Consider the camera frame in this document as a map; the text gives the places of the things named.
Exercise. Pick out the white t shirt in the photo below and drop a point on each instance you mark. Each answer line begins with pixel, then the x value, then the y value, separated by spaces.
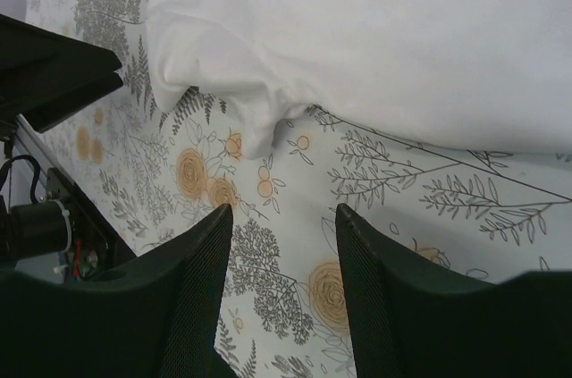
pixel 490 75

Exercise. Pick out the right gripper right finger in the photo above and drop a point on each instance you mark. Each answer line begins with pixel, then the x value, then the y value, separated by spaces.
pixel 410 317

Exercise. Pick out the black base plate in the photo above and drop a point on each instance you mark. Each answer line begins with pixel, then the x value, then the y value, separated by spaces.
pixel 49 227

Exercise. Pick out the floral table mat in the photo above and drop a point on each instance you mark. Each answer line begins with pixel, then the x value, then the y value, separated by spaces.
pixel 152 175

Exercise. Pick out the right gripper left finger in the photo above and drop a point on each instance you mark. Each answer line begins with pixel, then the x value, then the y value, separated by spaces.
pixel 154 316

